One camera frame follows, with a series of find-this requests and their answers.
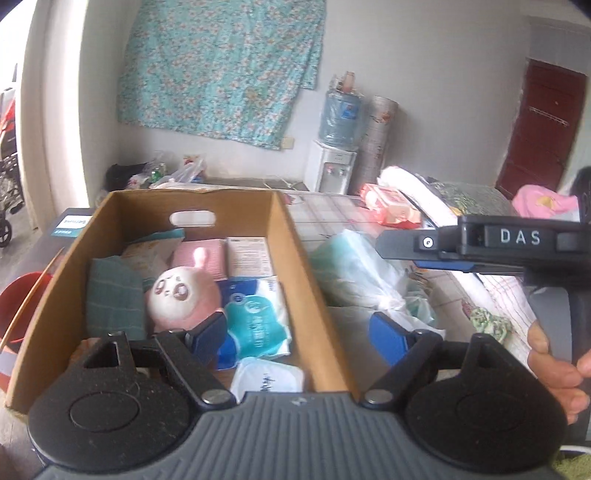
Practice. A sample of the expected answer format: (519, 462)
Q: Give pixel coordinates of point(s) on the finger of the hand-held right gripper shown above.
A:
(406, 244)

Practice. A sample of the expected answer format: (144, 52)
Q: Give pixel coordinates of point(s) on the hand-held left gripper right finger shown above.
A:
(388, 339)

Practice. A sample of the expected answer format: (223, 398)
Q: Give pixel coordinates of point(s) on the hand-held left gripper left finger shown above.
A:
(210, 337)

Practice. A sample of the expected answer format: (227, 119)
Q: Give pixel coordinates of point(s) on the blue tissue pack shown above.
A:
(254, 323)

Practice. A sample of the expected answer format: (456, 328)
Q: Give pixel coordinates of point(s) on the pink rabbit plush toy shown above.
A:
(180, 295)

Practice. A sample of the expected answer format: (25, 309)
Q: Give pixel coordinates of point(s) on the white tissue packet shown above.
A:
(268, 378)

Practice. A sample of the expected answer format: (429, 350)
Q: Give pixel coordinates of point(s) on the white printed carton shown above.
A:
(247, 258)

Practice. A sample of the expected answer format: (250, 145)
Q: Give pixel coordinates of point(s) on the pink knitted scrub cloth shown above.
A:
(184, 254)

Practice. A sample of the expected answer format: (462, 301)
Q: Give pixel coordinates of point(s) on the cardboard box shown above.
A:
(304, 295)

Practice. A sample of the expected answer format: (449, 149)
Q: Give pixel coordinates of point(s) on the beige paper packet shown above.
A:
(143, 258)

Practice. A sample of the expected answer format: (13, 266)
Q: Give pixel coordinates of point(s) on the teal checked towel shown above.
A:
(115, 295)

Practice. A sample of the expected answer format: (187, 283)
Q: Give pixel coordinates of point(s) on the person's right hand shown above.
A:
(549, 374)

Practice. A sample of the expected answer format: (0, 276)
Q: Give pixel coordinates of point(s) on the red wet wipes pack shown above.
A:
(392, 205)

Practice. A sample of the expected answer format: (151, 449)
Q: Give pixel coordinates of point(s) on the pink balloon print blanket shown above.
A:
(540, 201)

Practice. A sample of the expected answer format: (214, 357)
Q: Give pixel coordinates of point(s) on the large white plastic bag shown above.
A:
(355, 267)

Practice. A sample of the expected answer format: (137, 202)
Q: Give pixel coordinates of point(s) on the green leaf print pillow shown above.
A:
(471, 198)

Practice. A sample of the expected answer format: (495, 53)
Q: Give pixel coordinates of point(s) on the green crumpled cloth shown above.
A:
(489, 325)

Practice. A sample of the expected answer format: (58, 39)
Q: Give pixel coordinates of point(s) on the checked printed tablecloth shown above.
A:
(318, 212)

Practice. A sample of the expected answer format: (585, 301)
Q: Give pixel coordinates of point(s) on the rolled patterned mat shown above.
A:
(378, 138)

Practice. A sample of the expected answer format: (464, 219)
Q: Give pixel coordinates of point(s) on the dark red door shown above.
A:
(535, 129)

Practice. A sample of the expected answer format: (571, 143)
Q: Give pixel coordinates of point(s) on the white water dispenser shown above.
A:
(323, 166)

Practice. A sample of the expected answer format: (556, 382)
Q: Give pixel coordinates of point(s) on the blue water bottle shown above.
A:
(341, 115)

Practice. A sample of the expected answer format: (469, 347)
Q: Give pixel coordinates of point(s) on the dark blue carton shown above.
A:
(64, 240)

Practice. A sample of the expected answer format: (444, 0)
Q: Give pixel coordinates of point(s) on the black bag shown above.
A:
(122, 175)

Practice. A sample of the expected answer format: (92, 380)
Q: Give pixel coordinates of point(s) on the red plastic basin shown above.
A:
(23, 300)

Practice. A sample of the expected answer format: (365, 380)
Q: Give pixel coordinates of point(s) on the wall socket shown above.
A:
(288, 143)

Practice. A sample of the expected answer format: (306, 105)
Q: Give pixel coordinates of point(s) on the teal floral wall cloth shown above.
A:
(217, 69)

